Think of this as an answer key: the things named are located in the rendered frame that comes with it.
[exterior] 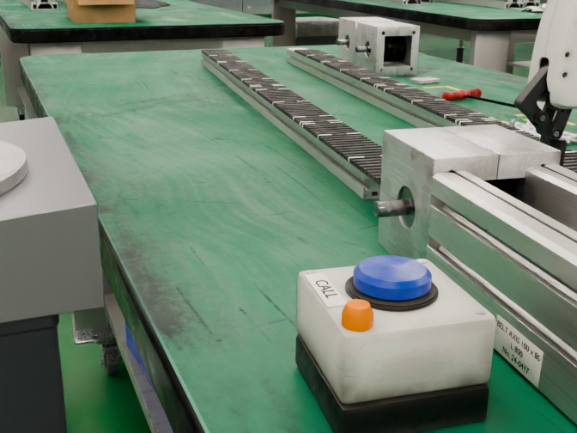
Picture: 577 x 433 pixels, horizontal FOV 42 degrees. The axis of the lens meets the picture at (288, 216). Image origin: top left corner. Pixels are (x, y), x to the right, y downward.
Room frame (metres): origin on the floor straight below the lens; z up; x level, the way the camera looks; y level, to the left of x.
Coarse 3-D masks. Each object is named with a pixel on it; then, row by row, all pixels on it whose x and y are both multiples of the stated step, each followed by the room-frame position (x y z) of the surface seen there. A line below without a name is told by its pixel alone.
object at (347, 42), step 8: (344, 24) 1.66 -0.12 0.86; (352, 24) 1.61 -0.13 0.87; (344, 32) 1.65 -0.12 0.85; (352, 32) 1.61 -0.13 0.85; (336, 40) 1.63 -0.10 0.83; (344, 40) 1.63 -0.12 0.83; (352, 40) 1.61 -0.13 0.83; (344, 48) 1.65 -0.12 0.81; (352, 48) 1.61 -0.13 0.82; (344, 56) 1.65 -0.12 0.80; (352, 56) 1.60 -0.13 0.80
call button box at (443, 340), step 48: (336, 288) 0.36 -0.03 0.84; (432, 288) 0.35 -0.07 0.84; (336, 336) 0.31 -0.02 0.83; (384, 336) 0.31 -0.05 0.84; (432, 336) 0.32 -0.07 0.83; (480, 336) 0.32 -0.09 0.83; (336, 384) 0.31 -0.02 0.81; (384, 384) 0.31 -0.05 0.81; (432, 384) 0.32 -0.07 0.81; (480, 384) 0.33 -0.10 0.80; (336, 432) 0.31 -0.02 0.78; (384, 432) 0.31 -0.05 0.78
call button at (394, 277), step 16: (384, 256) 0.37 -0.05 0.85; (400, 256) 0.37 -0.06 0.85; (368, 272) 0.35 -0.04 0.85; (384, 272) 0.35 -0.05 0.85; (400, 272) 0.35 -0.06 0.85; (416, 272) 0.35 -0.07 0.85; (368, 288) 0.34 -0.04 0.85; (384, 288) 0.33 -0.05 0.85; (400, 288) 0.33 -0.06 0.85; (416, 288) 0.34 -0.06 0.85
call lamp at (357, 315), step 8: (352, 304) 0.31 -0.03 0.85; (360, 304) 0.31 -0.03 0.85; (368, 304) 0.32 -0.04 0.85; (344, 312) 0.31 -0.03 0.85; (352, 312) 0.31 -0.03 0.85; (360, 312) 0.31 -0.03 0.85; (368, 312) 0.31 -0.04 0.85; (344, 320) 0.31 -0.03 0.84; (352, 320) 0.31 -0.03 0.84; (360, 320) 0.31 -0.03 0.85; (368, 320) 0.31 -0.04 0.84; (352, 328) 0.31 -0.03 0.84; (360, 328) 0.31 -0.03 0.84; (368, 328) 0.31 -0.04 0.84
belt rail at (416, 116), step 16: (288, 48) 1.66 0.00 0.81; (304, 48) 1.66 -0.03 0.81; (304, 64) 1.54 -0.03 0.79; (320, 64) 1.44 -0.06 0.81; (336, 80) 1.35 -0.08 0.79; (352, 80) 1.27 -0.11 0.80; (368, 96) 1.20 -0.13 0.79; (384, 96) 1.14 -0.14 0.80; (400, 112) 1.07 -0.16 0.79; (416, 112) 1.02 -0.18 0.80
